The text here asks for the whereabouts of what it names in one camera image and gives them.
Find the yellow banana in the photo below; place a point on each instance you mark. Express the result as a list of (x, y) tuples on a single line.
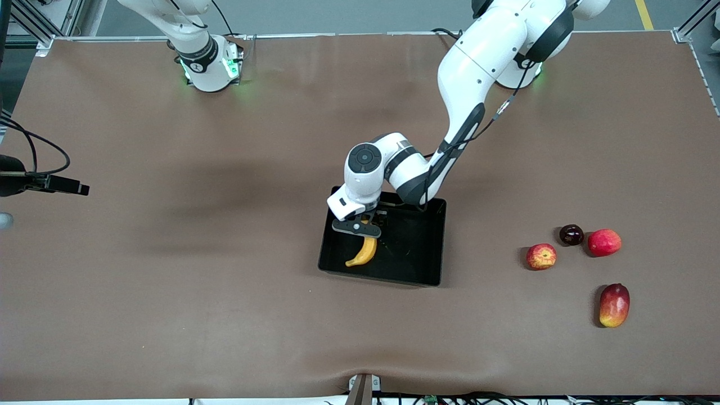
[(365, 253)]

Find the aluminium frame with struts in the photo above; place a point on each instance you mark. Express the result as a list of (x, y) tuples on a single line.
[(45, 46)]

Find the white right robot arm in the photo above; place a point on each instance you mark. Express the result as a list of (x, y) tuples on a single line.
[(208, 73)]

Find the brown table mat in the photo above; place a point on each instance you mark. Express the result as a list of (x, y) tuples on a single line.
[(169, 281)]

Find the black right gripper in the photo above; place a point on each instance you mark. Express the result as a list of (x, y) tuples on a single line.
[(11, 183)]

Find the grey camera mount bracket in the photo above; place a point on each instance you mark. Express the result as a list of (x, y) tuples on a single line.
[(363, 391)]

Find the black plastic tray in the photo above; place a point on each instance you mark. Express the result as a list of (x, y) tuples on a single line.
[(410, 259)]

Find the silver table edge rail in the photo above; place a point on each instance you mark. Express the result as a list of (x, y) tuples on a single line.
[(337, 34)]

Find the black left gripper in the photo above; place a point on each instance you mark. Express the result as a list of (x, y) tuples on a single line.
[(380, 216)]

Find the dark purple plum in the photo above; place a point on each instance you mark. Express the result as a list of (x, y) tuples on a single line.
[(571, 235)]

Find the red yellow apple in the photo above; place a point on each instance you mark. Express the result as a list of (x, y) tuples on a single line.
[(541, 256)]

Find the aluminium frame corner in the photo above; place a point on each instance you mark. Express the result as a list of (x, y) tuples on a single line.
[(682, 35)]

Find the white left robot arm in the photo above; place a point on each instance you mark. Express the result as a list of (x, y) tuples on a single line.
[(478, 67)]

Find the red yellow mango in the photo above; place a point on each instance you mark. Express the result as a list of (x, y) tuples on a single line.
[(614, 305)]

